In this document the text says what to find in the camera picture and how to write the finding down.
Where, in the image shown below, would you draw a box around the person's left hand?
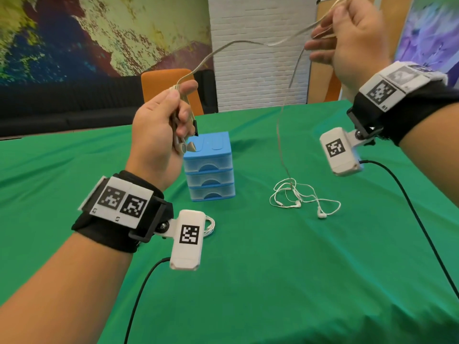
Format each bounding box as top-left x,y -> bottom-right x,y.
125,79 -> 199,192

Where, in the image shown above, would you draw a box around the person's right hand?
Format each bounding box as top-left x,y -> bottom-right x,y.
304,0 -> 392,96

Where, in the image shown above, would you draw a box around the blue plastic mini drawer unit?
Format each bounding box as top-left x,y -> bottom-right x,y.
183,130 -> 237,203

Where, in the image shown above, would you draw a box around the white earphones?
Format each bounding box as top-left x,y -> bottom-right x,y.
202,215 -> 216,238

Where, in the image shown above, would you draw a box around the cream beige earphones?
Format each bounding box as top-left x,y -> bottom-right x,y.
168,0 -> 351,184

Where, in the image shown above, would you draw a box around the white earphone cables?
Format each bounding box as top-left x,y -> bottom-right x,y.
269,178 -> 342,220

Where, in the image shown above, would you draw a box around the person's right forearm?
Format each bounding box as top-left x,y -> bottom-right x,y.
397,101 -> 459,209

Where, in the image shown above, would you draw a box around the person's left forearm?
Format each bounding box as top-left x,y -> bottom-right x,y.
0,232 -> 134,344

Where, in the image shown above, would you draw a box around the tan wooden board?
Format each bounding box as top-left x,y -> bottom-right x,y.
378,0 -> 415,65
306,0 -> 377,105

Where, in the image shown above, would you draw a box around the white right marker tag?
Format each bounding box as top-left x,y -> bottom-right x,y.
358,60 -> 449,113

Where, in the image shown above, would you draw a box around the white marker tag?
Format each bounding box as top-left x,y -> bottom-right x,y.
77,175 -> 155,229
358,60 -> 449,113

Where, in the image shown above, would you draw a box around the wide orange wooden panel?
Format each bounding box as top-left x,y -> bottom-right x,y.
140,68 -> 205,117

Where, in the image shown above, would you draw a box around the purple cloth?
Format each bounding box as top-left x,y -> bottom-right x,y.
393,0 -> 459,89

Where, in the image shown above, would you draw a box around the white left marker tag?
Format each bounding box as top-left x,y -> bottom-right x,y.
77,175 -> 155,229

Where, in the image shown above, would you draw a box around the black sofa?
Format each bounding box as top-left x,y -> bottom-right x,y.
0,69 -> 219,138

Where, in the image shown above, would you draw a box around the green tablecloth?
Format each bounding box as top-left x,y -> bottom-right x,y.
0,99 -> 459,344

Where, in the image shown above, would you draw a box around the black right wrist strap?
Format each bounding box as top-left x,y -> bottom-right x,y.
346,79 -> 459,147

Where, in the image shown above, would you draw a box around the black wrist strap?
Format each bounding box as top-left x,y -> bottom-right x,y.
346,79 -> 459,147
71,170 -> 174,254

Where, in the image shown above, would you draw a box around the black left wrist strap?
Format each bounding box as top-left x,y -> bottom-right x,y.
71,170 -> 174,254

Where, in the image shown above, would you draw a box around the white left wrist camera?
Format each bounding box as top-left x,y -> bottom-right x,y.
154,209 -> 207,272

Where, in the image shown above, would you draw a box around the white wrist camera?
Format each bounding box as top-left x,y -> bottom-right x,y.
318,126 -> 378,177
154,209 -> 207,272

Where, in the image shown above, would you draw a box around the colourful abstract wall painting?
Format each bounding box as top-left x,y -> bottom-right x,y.
0,0 -> 214,87

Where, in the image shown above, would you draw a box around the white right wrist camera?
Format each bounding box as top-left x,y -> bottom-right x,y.
318,126 -> 378,177

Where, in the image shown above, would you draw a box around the black left camera cable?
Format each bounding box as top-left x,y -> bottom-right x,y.
123,257 -> 171,344

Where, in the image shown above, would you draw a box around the black camera cable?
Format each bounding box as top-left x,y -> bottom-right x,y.
358,159 -> 459,301
123,257 -> 171,344

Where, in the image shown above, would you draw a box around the black right camera cable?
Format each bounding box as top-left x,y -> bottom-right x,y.
358,159 -> 459,301

